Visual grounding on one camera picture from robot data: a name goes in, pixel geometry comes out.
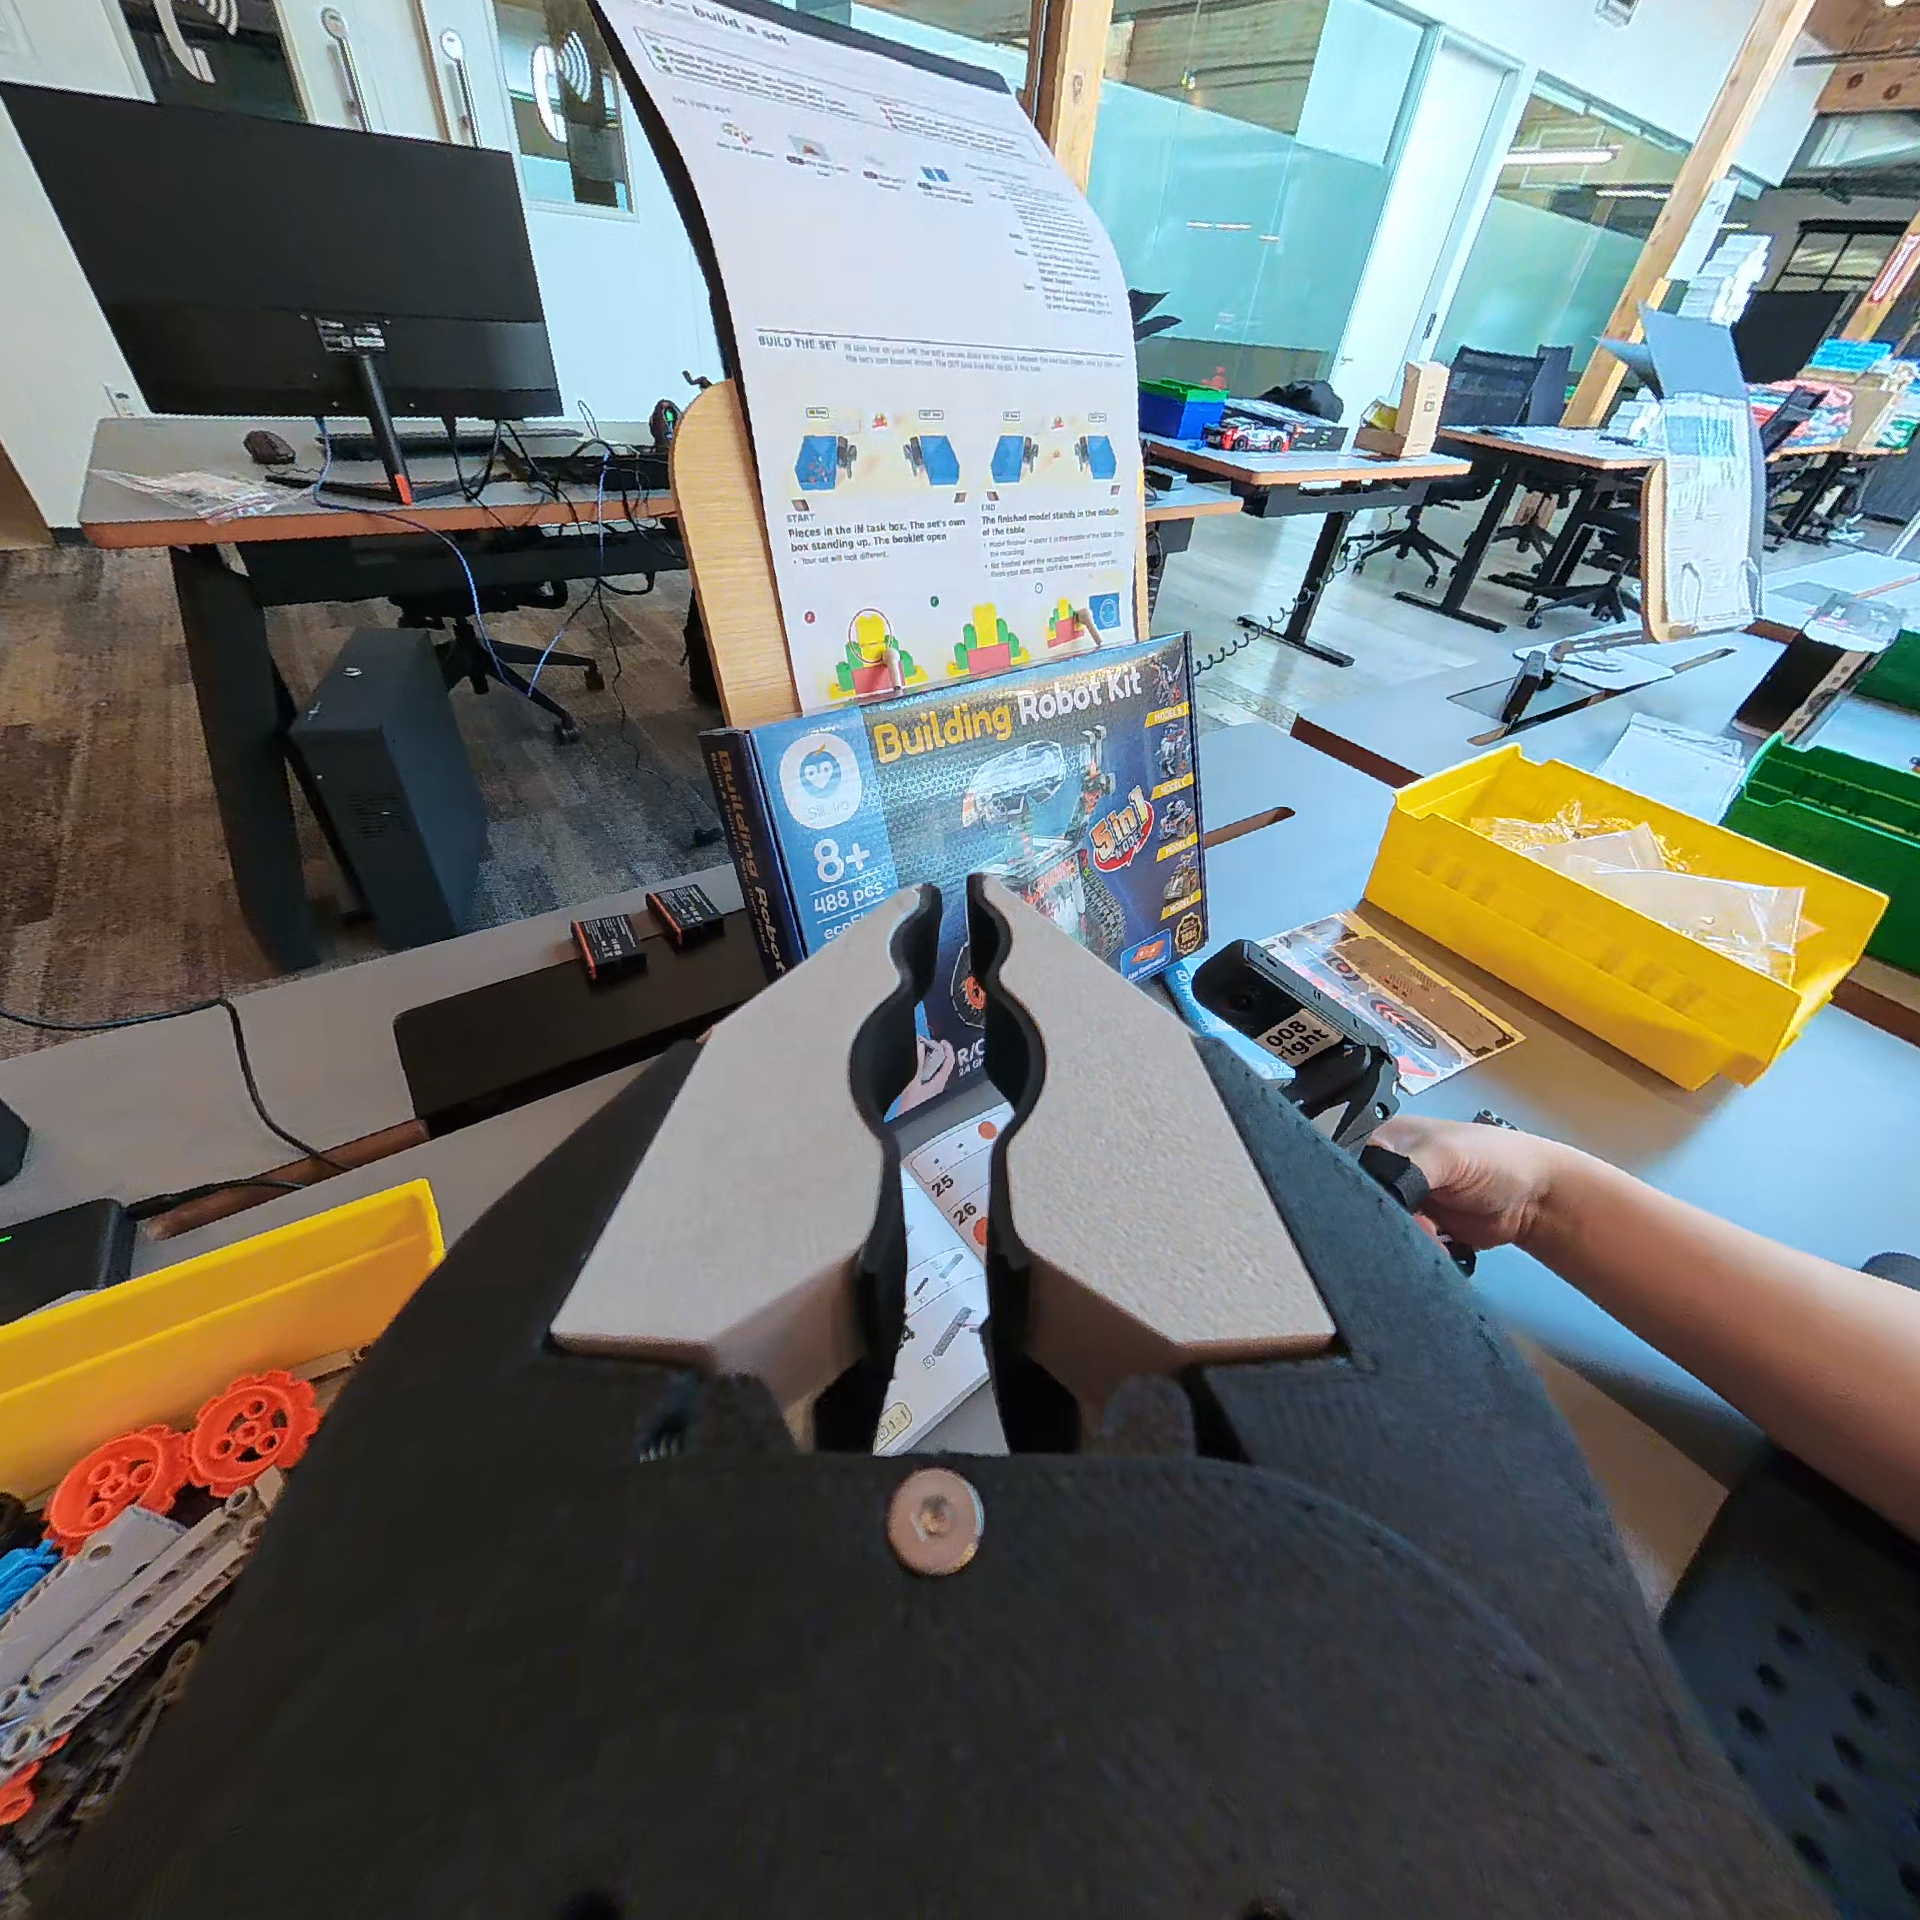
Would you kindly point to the sticker sheet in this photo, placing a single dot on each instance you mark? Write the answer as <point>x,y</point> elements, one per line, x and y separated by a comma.
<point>1425,1003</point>

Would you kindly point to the person's right forearm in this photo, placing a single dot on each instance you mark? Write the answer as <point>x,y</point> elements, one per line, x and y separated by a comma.
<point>1725,1304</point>

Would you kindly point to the blue robot kit box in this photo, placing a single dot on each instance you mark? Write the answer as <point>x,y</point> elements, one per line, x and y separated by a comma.
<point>933,748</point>

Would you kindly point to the small cardboard box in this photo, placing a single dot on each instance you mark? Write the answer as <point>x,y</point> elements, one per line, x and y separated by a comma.
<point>1407,410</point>

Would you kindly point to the clear plastic parts bags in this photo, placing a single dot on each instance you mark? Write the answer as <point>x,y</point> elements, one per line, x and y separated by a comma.
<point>1649,885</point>

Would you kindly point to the open instruction booklet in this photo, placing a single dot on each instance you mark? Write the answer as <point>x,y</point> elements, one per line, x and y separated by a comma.
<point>945,1274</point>

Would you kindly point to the red toy car box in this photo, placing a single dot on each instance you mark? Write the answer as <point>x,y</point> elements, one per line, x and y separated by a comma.
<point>1276,431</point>

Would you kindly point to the orange toothed wheel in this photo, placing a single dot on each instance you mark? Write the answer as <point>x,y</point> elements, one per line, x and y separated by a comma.
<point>120,1483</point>
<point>252,1433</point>

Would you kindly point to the wooden support post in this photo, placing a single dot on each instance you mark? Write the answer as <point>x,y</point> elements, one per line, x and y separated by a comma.
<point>1071,91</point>
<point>1697,211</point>

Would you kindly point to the black computer monitor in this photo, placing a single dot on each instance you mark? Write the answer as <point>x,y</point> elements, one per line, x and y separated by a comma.
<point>268,257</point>

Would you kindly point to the pile of building pieces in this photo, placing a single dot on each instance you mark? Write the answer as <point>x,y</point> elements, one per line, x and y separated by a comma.
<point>135,1651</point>

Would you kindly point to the wooden top office table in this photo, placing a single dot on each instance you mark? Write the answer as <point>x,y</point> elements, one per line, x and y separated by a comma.
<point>1547,453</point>
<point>1305,467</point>

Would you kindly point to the black keyboard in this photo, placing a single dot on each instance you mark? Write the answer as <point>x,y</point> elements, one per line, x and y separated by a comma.
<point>453,444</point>

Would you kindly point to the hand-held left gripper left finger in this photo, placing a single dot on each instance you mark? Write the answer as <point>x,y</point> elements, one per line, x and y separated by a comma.
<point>718,1186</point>

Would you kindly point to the person's right hand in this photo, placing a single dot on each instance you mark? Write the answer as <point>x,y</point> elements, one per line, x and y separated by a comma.
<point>1483,1186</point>

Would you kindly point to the long grey frame piece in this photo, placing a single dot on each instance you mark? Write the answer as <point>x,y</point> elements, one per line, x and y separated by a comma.
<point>88,1593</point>

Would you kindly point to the instruction poster on stand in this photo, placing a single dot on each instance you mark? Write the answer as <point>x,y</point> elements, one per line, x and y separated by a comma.
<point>899,301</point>

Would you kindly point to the clear plastic bag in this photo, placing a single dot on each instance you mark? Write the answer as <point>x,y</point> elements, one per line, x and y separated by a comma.
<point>187,491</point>

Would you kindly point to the dark computer tower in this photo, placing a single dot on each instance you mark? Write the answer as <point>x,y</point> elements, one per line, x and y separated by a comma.
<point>391,783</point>

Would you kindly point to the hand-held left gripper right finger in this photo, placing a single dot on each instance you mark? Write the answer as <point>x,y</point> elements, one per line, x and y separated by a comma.
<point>1170,1186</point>

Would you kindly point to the black computer mouse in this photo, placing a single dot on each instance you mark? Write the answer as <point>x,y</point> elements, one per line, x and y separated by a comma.
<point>268,444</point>

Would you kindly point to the black desk mat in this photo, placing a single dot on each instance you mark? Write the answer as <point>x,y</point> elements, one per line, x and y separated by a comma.
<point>568,1035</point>

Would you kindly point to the wooden table black frame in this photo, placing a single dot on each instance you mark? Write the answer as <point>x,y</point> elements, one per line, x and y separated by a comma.
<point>227,511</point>

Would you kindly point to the yellow parts bin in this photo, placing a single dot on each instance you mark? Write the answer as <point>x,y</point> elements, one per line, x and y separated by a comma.
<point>227,1304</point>
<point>1574,960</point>

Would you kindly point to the dark slim upright device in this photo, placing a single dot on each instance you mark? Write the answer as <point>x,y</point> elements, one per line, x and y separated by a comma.
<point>12,1144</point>

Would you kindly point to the black power adapter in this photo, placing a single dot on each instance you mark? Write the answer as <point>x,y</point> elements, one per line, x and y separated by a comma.
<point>61,1263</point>

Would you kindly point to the wooden stand with paper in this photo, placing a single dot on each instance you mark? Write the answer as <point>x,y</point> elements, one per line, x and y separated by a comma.
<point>1702,481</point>

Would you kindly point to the black office chair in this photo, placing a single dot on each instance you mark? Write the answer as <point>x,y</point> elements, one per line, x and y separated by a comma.
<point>494,646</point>

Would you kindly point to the green parts bin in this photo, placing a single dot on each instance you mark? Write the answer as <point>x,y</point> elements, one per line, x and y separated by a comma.
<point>1830,811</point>

